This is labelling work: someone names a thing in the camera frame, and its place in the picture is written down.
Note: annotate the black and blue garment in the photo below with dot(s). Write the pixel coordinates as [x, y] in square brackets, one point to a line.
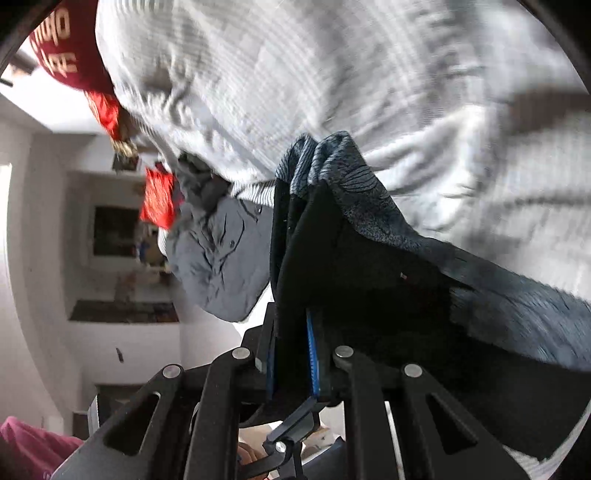
[514, 352]

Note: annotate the red blanket with gold print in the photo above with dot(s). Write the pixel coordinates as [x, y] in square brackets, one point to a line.
[65, 46]

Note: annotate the pink cloth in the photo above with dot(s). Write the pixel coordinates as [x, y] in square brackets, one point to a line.
[37, 451]

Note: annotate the grey crumpled shirt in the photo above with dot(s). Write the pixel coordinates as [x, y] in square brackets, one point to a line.
[219, 246]

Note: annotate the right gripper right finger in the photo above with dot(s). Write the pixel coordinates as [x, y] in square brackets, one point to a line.
[401, 423]

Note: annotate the white wall shelf unit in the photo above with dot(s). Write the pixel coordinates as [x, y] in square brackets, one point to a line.
[83, 288]

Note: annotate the white striped bed sheet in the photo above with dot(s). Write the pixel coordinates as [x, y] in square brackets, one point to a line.
[468, 112]

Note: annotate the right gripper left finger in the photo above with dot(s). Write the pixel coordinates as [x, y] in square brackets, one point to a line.
[184, 424]

